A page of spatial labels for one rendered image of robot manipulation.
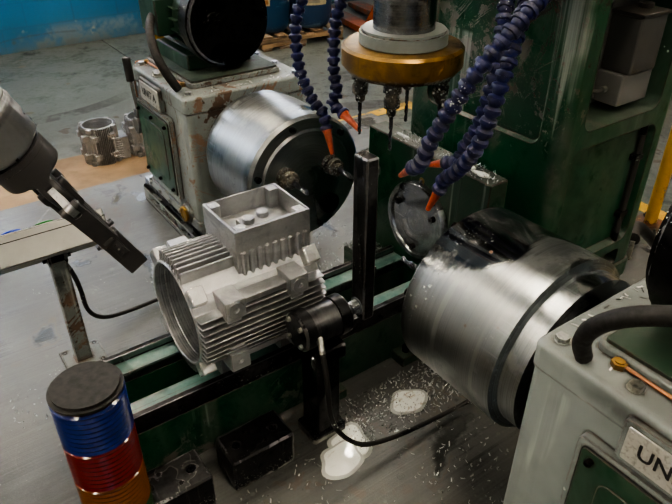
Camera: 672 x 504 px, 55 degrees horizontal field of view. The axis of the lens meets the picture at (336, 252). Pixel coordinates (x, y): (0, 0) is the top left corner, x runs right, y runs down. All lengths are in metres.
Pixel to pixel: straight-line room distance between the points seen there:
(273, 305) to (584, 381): 0.44
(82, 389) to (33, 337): 0.78
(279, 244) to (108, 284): 0.60
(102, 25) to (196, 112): 5.33
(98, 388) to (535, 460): 0.48
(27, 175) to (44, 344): 0.55
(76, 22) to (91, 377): 6.07
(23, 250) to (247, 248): 0.37
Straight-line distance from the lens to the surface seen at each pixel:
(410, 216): 1.16
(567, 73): 1.03
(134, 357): 1.05
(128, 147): 3.62
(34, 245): 1.09
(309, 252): 0.93
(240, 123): 1.24
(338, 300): 0.90
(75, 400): 0.56
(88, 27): 6.60
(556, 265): 0.80
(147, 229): 1.60
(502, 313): 0.78
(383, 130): 1.18
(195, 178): 1.39
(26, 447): 1.14
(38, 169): 0.82
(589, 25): 1.01
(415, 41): 0.93
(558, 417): 0.73
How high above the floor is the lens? 1.59
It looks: 33 degrees down
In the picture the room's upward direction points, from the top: straight up
